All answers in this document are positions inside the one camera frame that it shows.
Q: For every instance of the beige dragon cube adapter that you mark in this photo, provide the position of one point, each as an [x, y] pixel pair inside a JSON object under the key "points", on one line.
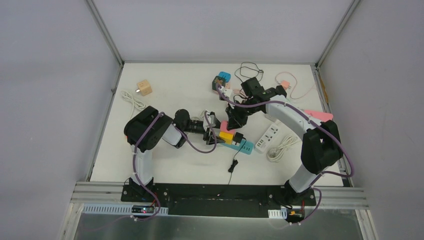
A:
{"points": [[144, 88]]}

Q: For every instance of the pink triangular power strip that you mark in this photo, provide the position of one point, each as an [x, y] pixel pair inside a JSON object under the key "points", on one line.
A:
{"points": [[322, 116]]}

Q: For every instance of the pink cube socket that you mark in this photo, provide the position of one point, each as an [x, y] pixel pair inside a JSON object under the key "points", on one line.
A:
{"points": [[223, 128]]}

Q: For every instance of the salmon pink charger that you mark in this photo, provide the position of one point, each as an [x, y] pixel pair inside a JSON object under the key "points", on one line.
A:
{"points": [[286, 84]]}

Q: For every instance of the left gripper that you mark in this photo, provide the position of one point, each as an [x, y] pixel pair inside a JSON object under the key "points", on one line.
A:
{"points": [[209, 131]]}

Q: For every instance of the yellow cube socket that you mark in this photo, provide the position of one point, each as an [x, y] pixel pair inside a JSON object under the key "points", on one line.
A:
{"points": [[227, 137]]}

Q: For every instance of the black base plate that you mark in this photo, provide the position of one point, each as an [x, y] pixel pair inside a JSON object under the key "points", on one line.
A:
{"points": [[217, 200]]}

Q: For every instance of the blue cube socket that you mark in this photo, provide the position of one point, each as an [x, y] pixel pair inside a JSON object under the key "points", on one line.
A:
{"points": [[225, 75]]}

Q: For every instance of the white power strip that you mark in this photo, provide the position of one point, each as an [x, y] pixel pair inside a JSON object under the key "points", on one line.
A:
{"points": [[267, 138]]}

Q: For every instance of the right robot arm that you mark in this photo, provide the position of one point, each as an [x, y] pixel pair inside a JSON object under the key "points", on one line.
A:
{"points": [[321, 145]]}

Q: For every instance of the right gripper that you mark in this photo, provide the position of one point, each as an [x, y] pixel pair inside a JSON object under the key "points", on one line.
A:
{"points": [[235, 121]]}

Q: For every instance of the dark green cube socket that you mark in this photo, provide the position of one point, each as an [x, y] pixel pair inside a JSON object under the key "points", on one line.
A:
{"points": [[218, 82]]}

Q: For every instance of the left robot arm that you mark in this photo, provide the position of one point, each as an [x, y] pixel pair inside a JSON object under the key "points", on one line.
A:
{"points": [[144, 131]]}

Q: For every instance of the teal power strip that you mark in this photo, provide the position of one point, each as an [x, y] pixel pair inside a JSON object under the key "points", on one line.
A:
{"points": [[245, 147]]}

